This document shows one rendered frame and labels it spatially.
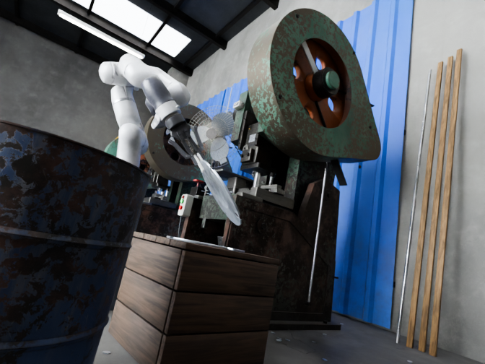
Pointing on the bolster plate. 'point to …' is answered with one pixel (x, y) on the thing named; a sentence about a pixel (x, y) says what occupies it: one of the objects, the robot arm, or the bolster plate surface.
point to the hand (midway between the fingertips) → (201, 162)
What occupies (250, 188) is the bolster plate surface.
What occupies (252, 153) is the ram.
